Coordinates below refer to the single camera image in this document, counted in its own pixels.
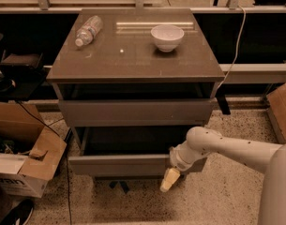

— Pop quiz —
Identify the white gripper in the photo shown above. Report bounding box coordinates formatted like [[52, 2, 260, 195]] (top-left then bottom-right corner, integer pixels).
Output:
[[160, 142, 208, 192]]

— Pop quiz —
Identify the grey drawer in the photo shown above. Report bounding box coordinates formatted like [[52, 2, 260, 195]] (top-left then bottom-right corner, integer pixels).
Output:
[[58, 99, 213, 127], [68, 126, 189, 179]]

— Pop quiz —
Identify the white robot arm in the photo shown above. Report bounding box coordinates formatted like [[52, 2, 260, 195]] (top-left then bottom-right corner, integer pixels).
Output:
[[160, 127, 286, 225]]

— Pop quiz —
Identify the grey top drawer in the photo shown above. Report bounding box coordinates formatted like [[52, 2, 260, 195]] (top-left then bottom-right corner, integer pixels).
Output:
[[58, 99, 213, 127]]

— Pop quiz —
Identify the grey drawer cabinet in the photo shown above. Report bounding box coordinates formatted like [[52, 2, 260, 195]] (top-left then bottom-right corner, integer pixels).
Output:
[[46, 7, 226, 182]]

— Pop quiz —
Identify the open cardboard box left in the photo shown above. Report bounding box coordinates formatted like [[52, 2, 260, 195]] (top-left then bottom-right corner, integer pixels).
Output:
[[0, 102, 67, 198]]

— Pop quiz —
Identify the cardboard box right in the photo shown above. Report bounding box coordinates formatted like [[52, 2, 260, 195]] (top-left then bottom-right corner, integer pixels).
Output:
[[267, 83, 286, 143]]

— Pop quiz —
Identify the white ceramic bowl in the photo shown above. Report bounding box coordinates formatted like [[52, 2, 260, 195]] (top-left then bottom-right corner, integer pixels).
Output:
[[151, 24, 185, 53]]

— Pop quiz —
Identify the black shoe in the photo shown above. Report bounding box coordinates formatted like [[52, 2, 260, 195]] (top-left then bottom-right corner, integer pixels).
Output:
[[0, 199, 34, 225]]

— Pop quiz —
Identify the clear plastic water bottle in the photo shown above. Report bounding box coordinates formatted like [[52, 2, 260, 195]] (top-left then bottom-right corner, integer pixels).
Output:
[[75, 16, 103, 47]]

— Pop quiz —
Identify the black side table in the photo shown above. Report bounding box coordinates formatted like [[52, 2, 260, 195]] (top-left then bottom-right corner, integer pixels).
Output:
[[0, 32, 51, 103]]

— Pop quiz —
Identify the dark tray on table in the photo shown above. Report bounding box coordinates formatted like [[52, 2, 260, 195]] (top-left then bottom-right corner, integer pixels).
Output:
[[0, 53, 43, 78]]

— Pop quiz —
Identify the black floor cable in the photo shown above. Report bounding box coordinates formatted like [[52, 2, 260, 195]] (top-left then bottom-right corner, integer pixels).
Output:
[[16, 100, 74, 225]]

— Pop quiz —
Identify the white hanging cable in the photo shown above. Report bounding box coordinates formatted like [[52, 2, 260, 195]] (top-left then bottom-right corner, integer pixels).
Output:
[[216, 5, 248, 91]]

